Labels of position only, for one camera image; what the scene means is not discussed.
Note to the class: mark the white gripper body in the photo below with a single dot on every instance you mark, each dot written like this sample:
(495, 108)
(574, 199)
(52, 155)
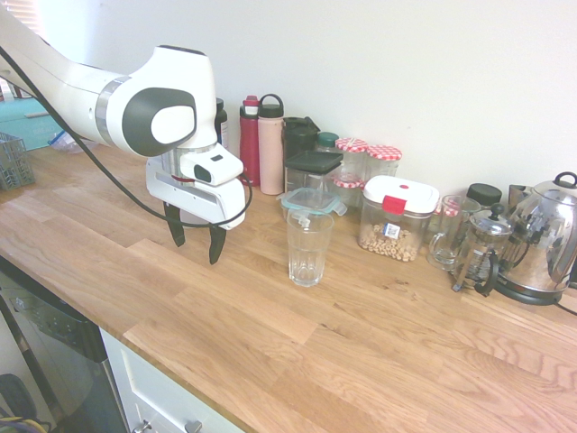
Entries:
(198, 200)

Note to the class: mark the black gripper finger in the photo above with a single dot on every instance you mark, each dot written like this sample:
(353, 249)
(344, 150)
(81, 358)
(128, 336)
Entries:
(216, 245)
(176, 225)

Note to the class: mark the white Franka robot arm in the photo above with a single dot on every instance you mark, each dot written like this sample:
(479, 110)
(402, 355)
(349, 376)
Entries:
(67, 76)

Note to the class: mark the red water bottle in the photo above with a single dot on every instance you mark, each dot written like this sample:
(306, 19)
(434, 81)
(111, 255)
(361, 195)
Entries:
(249, 144)

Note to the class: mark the pink water bottle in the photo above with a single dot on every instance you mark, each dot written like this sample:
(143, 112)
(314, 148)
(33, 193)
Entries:
(270, 153)

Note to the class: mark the clear faceted drinking glass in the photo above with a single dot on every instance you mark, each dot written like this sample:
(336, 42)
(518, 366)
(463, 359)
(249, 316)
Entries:
(308, 248)

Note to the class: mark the glass container with teal lid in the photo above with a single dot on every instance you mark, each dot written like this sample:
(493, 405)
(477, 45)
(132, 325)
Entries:
(311, 199)

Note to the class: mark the black shaker bottle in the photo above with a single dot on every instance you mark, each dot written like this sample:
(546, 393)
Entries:
(297, 135)

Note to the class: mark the square container with black lid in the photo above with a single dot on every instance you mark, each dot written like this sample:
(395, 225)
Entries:
(313, 164)

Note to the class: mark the clear plastic bag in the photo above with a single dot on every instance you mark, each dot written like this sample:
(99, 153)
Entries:
(67, 143)

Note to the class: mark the clear jar with green lid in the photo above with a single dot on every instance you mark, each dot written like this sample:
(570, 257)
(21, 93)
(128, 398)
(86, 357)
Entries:
(326, 140)

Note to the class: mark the small jar red checkered lid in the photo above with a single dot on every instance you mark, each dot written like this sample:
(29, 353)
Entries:
(348, 189)

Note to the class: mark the white cabinet drawer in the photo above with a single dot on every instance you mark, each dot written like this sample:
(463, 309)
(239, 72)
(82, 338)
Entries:
(158, 392)

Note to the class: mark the tall jar red checkered lid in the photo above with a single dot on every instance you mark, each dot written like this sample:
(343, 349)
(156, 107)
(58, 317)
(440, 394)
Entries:
(351, 151)
(383, 158)

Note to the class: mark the grey plastic basket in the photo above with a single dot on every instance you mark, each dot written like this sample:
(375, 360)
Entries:
(13, 162)

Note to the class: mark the black dishwasher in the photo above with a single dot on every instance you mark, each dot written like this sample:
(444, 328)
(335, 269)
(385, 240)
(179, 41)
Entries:
(58, 361)

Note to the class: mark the teal floor mat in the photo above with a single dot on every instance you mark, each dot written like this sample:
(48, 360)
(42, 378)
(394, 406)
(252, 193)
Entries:
(27, 124)

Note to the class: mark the cereal container with white lid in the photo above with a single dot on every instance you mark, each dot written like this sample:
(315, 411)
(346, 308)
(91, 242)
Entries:
(396, 225)

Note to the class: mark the clear glass mug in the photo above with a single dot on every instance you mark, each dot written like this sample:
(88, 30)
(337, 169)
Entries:
(451, 239)

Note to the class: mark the dark fabric bag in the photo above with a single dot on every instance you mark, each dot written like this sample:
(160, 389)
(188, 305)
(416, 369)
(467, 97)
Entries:
(15, 401)

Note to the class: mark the glass french press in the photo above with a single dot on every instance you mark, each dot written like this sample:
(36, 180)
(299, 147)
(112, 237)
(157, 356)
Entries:
(482, 252)

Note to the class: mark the jar with round black lid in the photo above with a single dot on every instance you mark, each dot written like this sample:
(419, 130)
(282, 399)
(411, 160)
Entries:
(483, 194)

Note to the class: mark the stainless steel electric kettle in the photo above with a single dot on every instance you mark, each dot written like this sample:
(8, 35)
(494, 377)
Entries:
(541, 243)

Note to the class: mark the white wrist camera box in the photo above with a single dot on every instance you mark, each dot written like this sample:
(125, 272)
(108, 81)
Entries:
(225, 166)

